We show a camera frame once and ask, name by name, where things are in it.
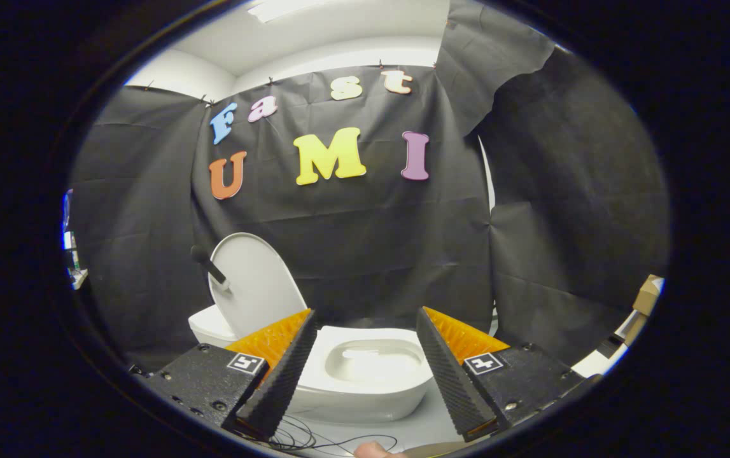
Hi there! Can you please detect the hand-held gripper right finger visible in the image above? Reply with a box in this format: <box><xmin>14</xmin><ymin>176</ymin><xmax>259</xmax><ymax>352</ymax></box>
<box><xmin>416</xmin><ymin>307</ymin><xmax>601</xmax><ymax>443</ymax></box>

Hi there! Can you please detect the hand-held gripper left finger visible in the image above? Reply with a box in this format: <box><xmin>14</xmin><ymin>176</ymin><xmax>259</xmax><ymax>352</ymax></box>
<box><xmin>145</xmin><ymin>309</ymin><xmax>316</xmax><ymax>441</ymax></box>

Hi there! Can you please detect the white toilet lid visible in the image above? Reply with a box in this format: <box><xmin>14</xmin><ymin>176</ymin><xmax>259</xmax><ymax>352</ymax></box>
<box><xmin>207</xmin><ymin>232</ymin><xmax>309</xmax><ymax>340</ymax></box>

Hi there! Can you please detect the black round lid handle tab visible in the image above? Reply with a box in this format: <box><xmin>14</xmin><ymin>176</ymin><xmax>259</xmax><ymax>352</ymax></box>
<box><xmin>190</xmin><ymin>245</ymin><xmax>229</xmax><ymax>286</ymax></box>

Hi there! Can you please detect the white toilet body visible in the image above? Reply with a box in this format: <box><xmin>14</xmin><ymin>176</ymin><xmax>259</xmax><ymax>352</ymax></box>
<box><xmin>188</xmin><ymin>305</ymin><xmax>435</xmax><ymax>424</ymax></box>

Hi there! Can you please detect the white flat board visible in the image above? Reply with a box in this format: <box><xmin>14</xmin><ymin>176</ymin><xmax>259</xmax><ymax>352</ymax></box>
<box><xmin>570</xmin><ymin>342</ymin><xmax>628</xmax><ymax>378</ymax></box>

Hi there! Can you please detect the black backdrop cloth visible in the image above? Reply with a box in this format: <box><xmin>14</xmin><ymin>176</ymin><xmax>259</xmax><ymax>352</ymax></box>
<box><xmin>69</xmin><ymin>0</ymin><xmax>671</xmax><ymax>373</ymax></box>

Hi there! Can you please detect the small brown cardboard box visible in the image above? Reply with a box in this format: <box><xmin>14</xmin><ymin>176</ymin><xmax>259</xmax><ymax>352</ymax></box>
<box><xmin>619</xmin><ymin>314</ymin><xmax>649</xmax><ymax>348</ymax></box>

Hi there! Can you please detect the ceiling light panel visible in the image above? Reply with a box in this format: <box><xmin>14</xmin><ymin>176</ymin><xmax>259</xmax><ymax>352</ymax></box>
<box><xmin>247</xmin><ymin>0</ymin><xmax>341</xmax><ymax>24</ymax></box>

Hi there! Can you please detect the thin black cable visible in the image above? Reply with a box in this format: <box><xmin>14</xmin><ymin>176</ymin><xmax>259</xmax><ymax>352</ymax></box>
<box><xmin>237</xmin><ymin>413</ymin><xmax>399</xmax><ymax>456</ymax></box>

